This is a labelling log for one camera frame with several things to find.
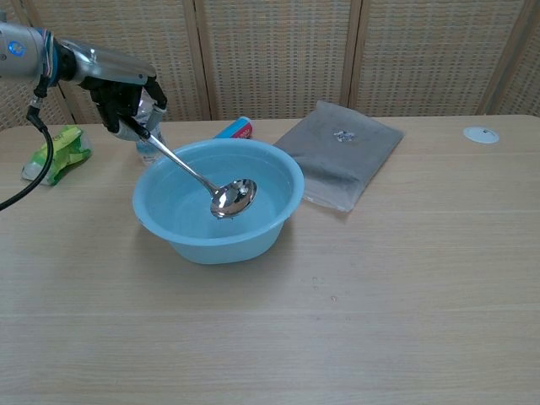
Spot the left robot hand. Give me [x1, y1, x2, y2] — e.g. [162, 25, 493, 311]
[57, 40, 169, 143]

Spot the metal ladle black handle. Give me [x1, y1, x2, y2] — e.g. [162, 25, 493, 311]
[119, 116, 258, 221]

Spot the clear plastic water bottle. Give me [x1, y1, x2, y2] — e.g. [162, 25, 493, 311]
[133, 88, 165, 166]

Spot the light blue plastic basin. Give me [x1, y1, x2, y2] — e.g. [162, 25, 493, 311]
[132, 139, 305, 266]

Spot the blue red wrap roll box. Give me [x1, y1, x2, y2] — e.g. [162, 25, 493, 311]
[213, 116, 255, 141]

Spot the bamboo folding screen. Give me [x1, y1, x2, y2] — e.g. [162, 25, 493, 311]
[0, 0, 540, 132]

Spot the grey cloth in clear bag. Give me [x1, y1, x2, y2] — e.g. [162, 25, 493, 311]
[273, 100, 405, 213]

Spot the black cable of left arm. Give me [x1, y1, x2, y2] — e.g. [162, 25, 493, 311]
[0, 75, 55, 212]

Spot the white round cable grommet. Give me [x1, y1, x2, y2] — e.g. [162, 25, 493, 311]
[462, 127, 500, 145]

